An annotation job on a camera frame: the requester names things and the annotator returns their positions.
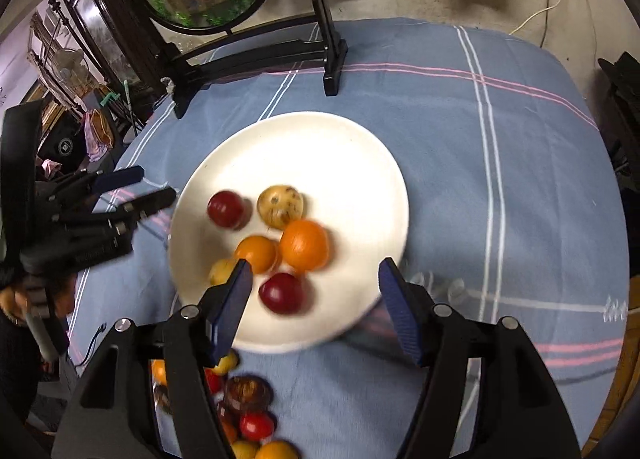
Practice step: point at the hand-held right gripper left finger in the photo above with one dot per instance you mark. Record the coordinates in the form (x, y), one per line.
(232, 309)

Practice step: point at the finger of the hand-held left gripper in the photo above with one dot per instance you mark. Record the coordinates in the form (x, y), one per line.
(150, 201)
(120, 178)

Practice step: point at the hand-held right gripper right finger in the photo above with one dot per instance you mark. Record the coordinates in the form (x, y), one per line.
(400, 319)

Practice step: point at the tan spotted fruit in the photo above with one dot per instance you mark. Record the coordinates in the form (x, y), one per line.
(280, 206)
(220, 273)

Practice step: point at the small orange fruit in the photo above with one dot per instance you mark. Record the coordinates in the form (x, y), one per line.
(277, 451)
(256, 254)
(159, 371)

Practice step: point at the small red fruit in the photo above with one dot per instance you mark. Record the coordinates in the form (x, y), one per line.
(214, 382)

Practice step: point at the large reddish brown mangosteen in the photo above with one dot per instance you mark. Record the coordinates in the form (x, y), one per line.
(247, 394)

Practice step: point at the large orange tangerine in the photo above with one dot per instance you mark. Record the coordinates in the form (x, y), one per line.
(305, 245)

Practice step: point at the round red fruit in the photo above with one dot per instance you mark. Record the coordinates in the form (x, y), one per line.
(256, 425)

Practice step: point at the small yellow green fruit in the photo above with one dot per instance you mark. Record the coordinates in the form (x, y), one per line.
(245, 451)

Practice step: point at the white round plate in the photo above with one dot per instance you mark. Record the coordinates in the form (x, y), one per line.
(310, 159)

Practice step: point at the person's left hand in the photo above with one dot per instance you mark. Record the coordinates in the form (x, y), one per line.
(62, 296)

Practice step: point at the pink cloth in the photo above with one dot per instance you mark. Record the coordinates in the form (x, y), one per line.
(95, 141)

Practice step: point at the black box white logo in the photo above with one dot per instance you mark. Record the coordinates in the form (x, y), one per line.
(62, 145)

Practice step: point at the green plastic clamp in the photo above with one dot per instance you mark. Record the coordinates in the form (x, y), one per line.
(111, 98)

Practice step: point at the white electric fan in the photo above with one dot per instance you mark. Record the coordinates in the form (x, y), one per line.
(67, 59)

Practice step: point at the dark wooden coat stand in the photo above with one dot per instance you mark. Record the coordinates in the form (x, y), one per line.
(59, 21)

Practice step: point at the dark wooden mirror cabinet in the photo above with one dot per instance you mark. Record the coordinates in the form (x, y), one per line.
(107, 29)

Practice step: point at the blue plaid tablecloth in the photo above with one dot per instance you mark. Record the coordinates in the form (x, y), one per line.
(500, 164)

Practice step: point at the ornate gold frame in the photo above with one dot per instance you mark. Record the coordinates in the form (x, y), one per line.
(40, 34)

